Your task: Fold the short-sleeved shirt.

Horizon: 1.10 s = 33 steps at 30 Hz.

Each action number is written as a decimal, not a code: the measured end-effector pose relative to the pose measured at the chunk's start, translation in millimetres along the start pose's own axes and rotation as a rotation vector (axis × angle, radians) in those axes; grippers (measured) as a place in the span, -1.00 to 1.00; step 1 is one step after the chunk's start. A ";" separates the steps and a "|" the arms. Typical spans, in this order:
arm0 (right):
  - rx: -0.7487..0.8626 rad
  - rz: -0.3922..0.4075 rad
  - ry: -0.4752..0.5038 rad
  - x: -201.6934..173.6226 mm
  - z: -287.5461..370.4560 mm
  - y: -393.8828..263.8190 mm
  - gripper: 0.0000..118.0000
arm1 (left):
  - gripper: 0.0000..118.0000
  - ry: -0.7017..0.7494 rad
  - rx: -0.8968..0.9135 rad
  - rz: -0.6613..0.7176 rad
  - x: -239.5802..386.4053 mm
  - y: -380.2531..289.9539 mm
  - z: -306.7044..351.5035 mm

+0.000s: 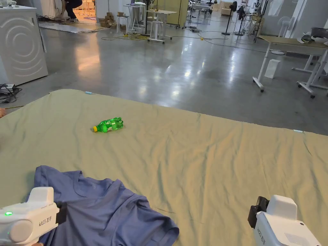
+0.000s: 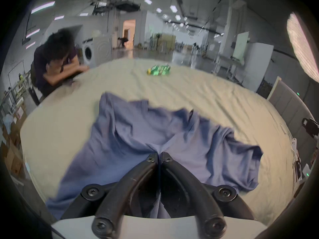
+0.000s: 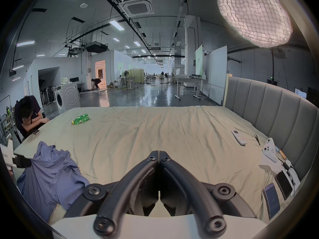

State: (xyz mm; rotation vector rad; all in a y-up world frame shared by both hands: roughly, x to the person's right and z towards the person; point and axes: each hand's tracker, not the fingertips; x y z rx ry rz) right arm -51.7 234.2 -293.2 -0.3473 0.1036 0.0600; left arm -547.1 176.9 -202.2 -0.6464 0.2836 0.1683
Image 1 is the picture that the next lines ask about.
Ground white washing machine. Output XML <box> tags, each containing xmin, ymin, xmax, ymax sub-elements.
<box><xmin>0</xmin><ymin>4</ymin><xmax>49</xmax><ymax>86</ymax></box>

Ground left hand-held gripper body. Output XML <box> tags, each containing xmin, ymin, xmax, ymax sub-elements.
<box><xmin>0</xmin><ymin>187</ymin><xmax>68</xmax><ymax>244</ymax></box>

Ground small wooden desk white frame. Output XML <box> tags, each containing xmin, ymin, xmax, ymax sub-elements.
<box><xmin>146</xmin><ymin>10</ymin><xmax>178</xmax><ymax>44</ymax></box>

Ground wooden table with white legs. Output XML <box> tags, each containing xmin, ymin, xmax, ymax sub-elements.
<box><xmin>252</xmin><ymin>27</ymin><xmax>328</xmax><ymax>99</ymax></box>

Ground blue shirt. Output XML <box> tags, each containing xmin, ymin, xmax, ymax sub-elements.
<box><xmin>33</xmin><ymin>165</ymin><xmax>180</xmax><ymax>246</ymax></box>

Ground bed with pale green sheet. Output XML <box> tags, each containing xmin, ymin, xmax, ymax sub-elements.
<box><xmin>0</xmin><ymin>89</ymin><xmax>328</xmax><ymax>246</ymax></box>

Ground white folding table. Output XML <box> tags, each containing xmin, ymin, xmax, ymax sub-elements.
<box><xmin>123</xmin><ymin>4</ymin><xmax>148</xmax><ymax>31</ymax></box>

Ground green plastic bottle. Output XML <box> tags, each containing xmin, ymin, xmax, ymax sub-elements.
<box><xmin>92</xmin><ymin>117</ymin><xmax>125</xmax><ymax>133</ymax></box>

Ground pile of cardboard cartons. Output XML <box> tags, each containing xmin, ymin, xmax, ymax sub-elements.
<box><xmin>99</xmin><ymin>12</ymin><xmax>118</xmax><ymax>29</ymax></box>

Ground yellow cable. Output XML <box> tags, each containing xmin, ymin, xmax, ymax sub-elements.
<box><xmin>101</xmin><ymin>33</ymin><xmax>150</xmax><ymax>41</ymax></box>

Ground black standing fan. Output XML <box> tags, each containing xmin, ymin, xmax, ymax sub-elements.
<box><xmin>221</xmin><ymin>1</ymin><xmax>238</xmax><ymax>35</ymax></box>

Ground white standing fan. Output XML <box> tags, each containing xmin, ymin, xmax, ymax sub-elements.
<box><xmin>271</xmin><ymin>16</ymin><xmax>294</xmax><ymax>55</ymax></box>

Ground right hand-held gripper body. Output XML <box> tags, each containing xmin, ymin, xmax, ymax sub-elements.
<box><xmin>247</xmin><ymin>194</ymin><xmax>322</xmax><ymax>246</ymax></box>

